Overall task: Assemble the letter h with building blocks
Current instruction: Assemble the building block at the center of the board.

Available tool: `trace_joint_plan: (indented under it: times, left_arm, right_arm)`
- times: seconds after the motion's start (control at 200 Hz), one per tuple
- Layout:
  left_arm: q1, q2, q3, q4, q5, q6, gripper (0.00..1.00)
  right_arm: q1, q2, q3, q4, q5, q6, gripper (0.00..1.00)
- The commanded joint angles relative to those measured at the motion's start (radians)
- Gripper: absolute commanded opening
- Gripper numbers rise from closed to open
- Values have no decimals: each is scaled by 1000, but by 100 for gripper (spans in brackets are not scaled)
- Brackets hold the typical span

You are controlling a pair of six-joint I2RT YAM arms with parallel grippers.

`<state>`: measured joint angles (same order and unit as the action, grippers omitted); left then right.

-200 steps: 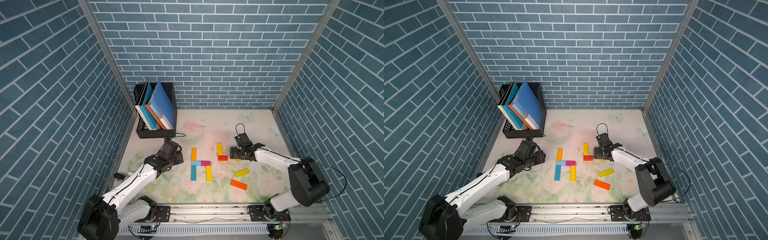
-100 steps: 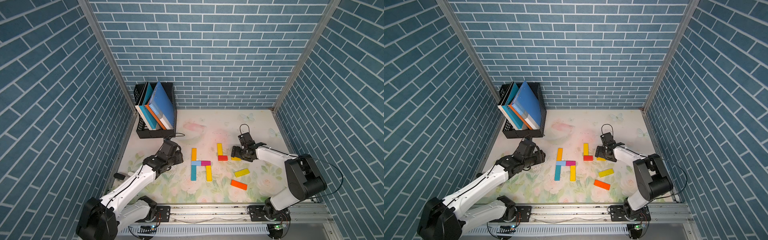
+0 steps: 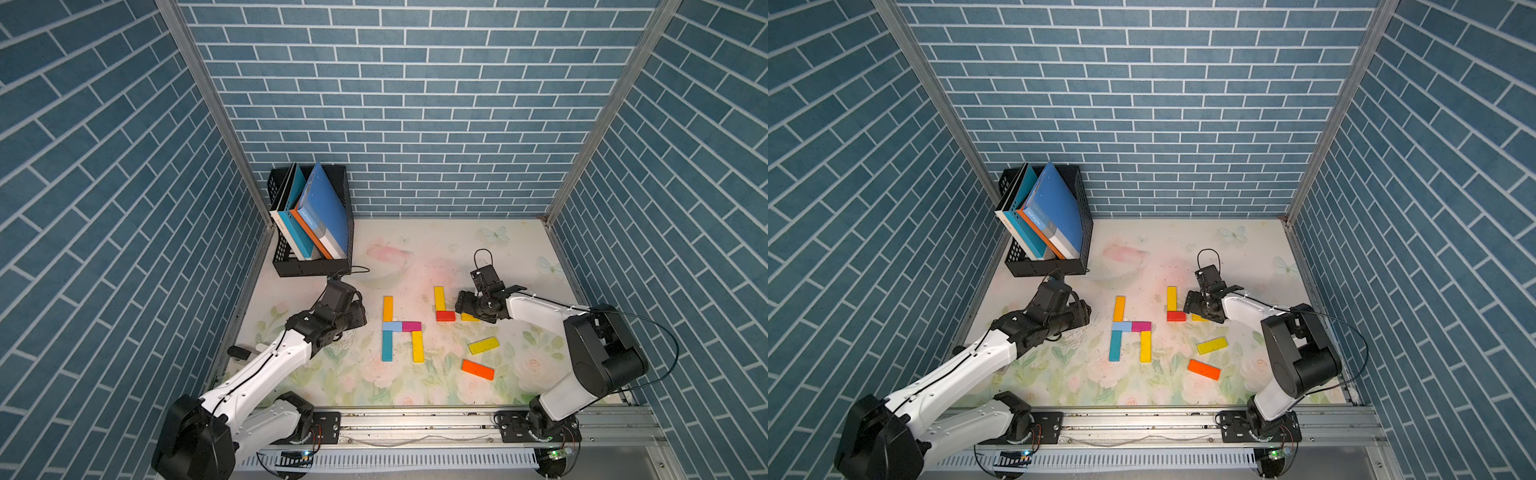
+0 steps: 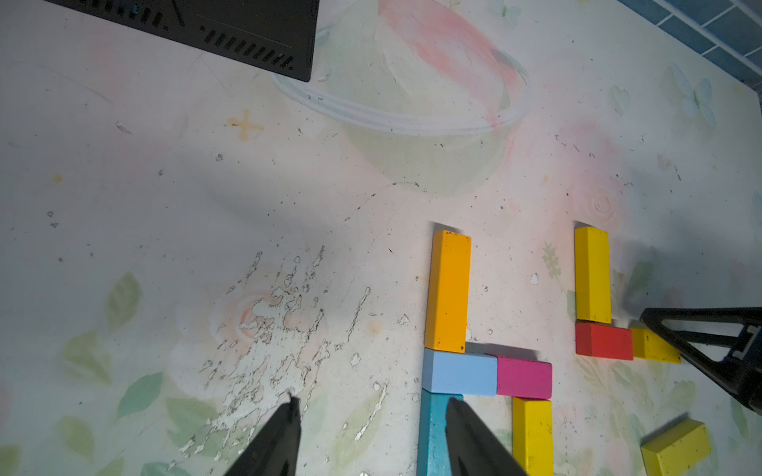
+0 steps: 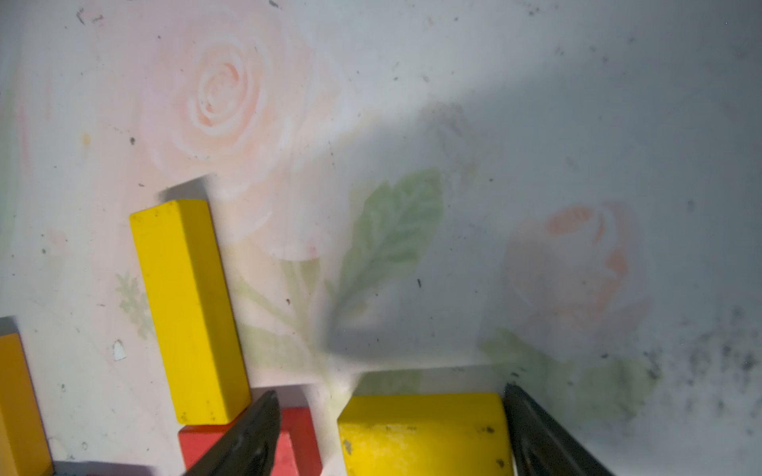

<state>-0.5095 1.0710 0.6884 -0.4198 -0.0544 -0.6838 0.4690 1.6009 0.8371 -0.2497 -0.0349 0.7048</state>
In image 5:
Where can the red block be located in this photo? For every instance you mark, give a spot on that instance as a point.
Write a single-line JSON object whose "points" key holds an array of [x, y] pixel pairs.
{"points": [[297, 452]]}

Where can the yellow long block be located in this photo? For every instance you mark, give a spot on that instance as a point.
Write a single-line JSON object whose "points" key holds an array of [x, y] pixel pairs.
{"points": [[24, 446]]}

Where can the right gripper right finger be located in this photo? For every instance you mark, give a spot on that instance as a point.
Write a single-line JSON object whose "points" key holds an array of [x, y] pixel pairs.
{"points": [[540, 445]]}

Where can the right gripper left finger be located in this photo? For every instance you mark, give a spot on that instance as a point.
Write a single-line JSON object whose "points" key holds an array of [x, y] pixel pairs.
{"points": [[248, 448]]}

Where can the lime yellow block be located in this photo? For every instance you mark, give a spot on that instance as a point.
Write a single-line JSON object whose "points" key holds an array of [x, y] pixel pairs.
{"points": [[451, 434]]}

